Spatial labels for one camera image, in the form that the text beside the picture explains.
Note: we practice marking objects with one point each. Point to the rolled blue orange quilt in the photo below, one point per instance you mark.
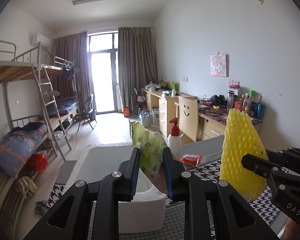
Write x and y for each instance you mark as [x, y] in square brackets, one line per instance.
[20, 147]

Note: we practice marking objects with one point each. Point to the green tissue packet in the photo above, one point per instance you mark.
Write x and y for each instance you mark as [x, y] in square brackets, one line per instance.
[152, 152]

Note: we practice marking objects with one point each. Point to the pale yellow cloth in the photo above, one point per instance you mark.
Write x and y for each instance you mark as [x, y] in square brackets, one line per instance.
[26, 186]

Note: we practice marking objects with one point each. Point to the dark blue bedding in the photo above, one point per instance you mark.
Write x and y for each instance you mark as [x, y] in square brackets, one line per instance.
[67, 106]

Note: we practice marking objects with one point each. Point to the metal bunk bed ladder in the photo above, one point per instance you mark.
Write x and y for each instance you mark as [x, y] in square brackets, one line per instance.
[50, 105]

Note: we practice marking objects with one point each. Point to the yellow foam fruit net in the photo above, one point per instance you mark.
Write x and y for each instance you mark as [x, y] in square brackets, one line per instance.
[240, 150]

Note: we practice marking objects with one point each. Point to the black folding chair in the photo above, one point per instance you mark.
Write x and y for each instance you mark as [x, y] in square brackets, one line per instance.
[87, 111]

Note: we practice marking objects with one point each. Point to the white red pump lotion bottle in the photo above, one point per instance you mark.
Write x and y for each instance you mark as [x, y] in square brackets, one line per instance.
[174, 140]

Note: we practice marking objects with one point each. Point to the pink cartoon wall poster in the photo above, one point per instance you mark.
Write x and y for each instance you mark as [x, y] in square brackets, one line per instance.
[219, 65]

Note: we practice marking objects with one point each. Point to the purple hanging clothing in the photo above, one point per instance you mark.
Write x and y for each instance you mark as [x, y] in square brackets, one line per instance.
[68, 74]

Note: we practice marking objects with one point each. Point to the wooden smiley face chair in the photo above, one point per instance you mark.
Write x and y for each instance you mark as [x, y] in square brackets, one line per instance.
[188, 115]

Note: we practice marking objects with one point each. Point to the glass balcony door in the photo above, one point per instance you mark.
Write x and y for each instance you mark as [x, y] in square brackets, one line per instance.
[103, 80]

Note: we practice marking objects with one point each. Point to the white foam box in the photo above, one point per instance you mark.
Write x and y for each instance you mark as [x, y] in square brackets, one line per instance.
[107, 160]

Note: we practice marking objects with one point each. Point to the grey slipper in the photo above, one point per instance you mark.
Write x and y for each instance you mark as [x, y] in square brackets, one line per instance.
[41, 210]
[42, 203]

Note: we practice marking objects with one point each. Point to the wooden desk with drawers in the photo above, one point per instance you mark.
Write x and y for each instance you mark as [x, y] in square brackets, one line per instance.
[165, 110]

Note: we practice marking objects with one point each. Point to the red plastic bag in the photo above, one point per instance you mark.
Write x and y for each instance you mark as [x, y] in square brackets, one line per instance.
[40, 162]

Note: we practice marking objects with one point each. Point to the green box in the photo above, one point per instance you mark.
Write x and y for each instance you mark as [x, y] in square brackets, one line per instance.
[173, 86]

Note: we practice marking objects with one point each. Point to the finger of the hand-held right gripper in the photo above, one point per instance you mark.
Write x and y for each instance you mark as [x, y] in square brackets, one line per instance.
[257, 166]
[297, 157]

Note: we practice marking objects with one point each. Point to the red snack packet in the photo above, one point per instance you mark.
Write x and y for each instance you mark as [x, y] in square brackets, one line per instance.
[191, 159]

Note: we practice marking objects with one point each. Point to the small red box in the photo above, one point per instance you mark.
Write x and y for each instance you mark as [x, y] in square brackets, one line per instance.
[126, 112]

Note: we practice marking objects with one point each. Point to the wooden desk with patterned top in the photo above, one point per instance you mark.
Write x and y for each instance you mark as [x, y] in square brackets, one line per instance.
[212, 127]

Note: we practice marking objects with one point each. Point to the brown curtain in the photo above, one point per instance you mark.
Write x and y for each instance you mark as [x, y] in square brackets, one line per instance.
[137, 62]
[70, 60]

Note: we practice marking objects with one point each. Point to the white bucket with bottles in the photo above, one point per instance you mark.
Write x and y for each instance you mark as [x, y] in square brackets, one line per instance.
[145, 120]

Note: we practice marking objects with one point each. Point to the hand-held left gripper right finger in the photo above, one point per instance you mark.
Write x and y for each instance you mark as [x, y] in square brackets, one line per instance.
[168, 170]

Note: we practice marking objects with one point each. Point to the white air conditioner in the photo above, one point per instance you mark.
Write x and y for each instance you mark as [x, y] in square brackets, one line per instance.
[40, 39]

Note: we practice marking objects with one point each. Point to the houndstooth grey tablecloth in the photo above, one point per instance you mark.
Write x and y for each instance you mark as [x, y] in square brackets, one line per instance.
[210, 173]

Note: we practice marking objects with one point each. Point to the black headphones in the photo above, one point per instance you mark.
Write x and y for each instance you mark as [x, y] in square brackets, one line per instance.
[218, 99]

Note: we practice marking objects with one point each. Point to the group of bottles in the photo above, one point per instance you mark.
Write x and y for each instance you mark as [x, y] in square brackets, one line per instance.
[255, 105]

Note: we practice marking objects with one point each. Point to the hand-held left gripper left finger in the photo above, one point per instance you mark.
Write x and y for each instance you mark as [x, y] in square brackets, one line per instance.
[135, 170]

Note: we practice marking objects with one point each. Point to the metal bunk bed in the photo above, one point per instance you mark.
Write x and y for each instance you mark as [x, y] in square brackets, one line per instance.
[7, 71]
[60, 66]

